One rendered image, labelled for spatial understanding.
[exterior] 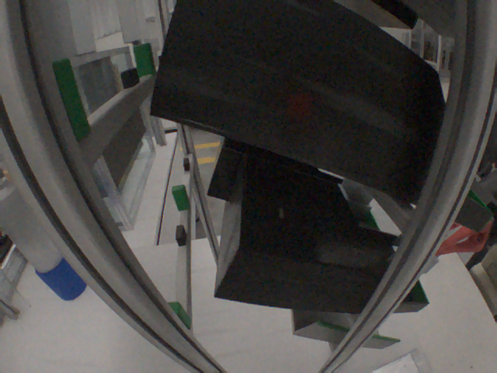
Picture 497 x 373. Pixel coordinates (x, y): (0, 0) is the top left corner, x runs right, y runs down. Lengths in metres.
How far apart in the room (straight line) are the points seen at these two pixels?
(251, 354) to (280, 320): 0.12
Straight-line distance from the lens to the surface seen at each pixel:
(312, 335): 0.34
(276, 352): 0.66
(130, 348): 0.76
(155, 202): 1.14
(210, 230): 0.53
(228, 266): 0.18
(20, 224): 0.79
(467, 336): 0.85
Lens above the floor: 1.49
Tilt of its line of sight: 36 degrees down
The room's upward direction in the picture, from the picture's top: 7 degrees counter-clockwise
